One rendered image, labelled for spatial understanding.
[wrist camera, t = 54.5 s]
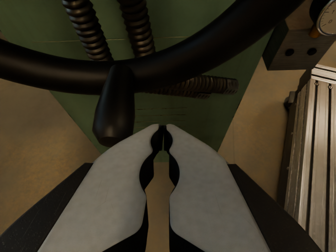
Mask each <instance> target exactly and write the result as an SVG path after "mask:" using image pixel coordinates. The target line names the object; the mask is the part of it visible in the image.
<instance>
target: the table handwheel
mask: <svg viewBox="0 0 336 252"><path fill-rule="evenodd" d="M304 1H305V0H236V1H235V2H234V3H233V4H232V5H231V6H230V7H228V8H227V9H226V10H225V11H224V12H223V13H222V14H221V15H219V16H218V17H217V18H216V19H214V20H213V21H212V22H211V23H209V24H208V25H206V26H205V27H204V28H202V29H201V30H199V31H198V32H196V33H195V34H193V35H192V36H190V37H188V38H186V39H185V40H183V41H181V42H179V43H177V44H175V45H173V46H170V47H168V48H166V49H163V50H160V51H158V52H155V53H152V54H148V55H145V56H140V57H136V58H130V59H123V60H110V61H95V60H80V59H73V58H66V57H61V56H55V55H51V54H47V53H43V52H39V51H36V50H32V49H29V48H26V47H23V46H20V45H17V44H14V43H11V42H9V41H6V40H3V39H1V38H0V79H4V80H7V81H11V82H14V83H18V84H22V85H26V86H30V87H35V88H39V89H44V90H50V91H56V92H62V93H70V94H80V95H98V96H100V95H101V92H102V89H103V86H104V84H105V82H106V79H107V77H108V75H109V72H110V68H111V67H112V66H113V65H116V64H123V65H126V66H128V67H130V68H131V70H132V72H133V86H134V93H143V92H148V91H153V90H157V89H162V88H165V87H169V86H172V85H176V84H179V83H182V82H185V81H187V80H190V79H192V78H195V77H197V76H199V75H202V74H204V73H206V72H208V71H210V70H212V69H214V68H216V67H218V66H220V65H221V64H223V63H225V62H227V61H228V60H230V59H232V58H233V57H235V56H237V55H238V54H240V53H241V52H243V51H244V50H246V49H247V48H249V47H250V46H252V45H253V44H254V43H256V42H257V41H258V40H260V39H261V38H262V37H264V36H265V35H266V34H268V33H269V32H270V31H271V30H273V29H274V28H275V27H276V26H278V25H279V24H280V23H281V22H282V21H284V20H285V19H286V18H287V17H288V16H289V15H290V14H291V13H293V12H294V11H295V10H296V9H297V8H298V7H299V6H300V5H301V4H302V3H303V2H304Z"/></svg>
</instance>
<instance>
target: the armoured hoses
mask: <svg viewBox="0 0 336 252"><path fill-rule="evenodd" d="M117 1H118V2H119V3H120V6H119V9H120V10H121V11H122V15H121V16H122V17H123V18H124V24H125V25H126V29H125V30H126V31H127V32H128V35H127V36H128V37H129V38H130V40H129V42H130V43H131V48H132V49H133V54H134V58H138V57H142V56H146V55H149V54H153V53H156V47H155V46H154V45H155V42H154V41H153V37H154V36H153V35H152V29H151V23H150V22H149V20H150V16H149V15H148V8H147V7H146V5H147V1H146V0H117ZM61 3H62V5H63V6H64V7H65V12H66V13H67V14H68V15H69V20H70V21H71V22H72V26H73V27H74V29H76V31H75V32H76V34H77V35H78V36H79V40H80V41H81V42H82V43H81V44H82V46H83V47H84V50H85V52H86V53H87V56H88V58H89V60H90V61H113V60H114V59H113V57H112V54H111V52H110V48H109V47H108V43H107V42H106V38H105V36H104V35H103V34H104V32H103V31H102V29H101V25H100V23H99V19H98V17H97V16H96V11H95V10H94V9H93V3H92V2H91V1H90V0H61ZM238 89H239V82H238V80H236V79H235V78H234V79H233V78H227V77H219V76H218V77H217V76H209V75H202V74H201V75H199V76H196V77H194V78H191V79H189V80H186V81H184V82H181V83H178V84H175V85H171V86H168V87H164V88H160V89H156V90H151V91H146V92H145V93H146V94H147V93H150V94H152V93H153V94H158V95H161V94H162V95H166V96H168V95H170V96H178V97H188V98H195V99H203V100H207V98H209V97H210V95H211V93H215V94H225V95H234V94H235V93H236V92H237V91H238Z"/></svg>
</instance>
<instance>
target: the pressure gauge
mask: <svg viewBox="0 0 336 252"><path fill-rule="evenodd" d="M309 16H310V18H311V20H312V21H313V23H314V24H313V25H312V27H311V31H310V32H309V34H308V35H309V36H310V37H312V38H318V37H319V36H320V35H324V36H336V0H313V1H312V3H311V6H310V9H309Z"/></svg>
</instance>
